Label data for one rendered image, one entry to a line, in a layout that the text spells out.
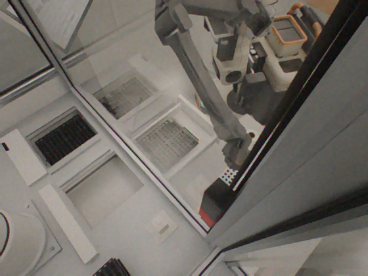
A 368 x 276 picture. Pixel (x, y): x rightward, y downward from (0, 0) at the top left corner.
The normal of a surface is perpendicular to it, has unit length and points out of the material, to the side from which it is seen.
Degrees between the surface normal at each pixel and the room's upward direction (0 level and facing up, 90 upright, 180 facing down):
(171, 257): 0
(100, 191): 0
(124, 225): 0
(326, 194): 90
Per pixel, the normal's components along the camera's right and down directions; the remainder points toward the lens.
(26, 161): 0.00, -0.47
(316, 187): -0.73, 0.60
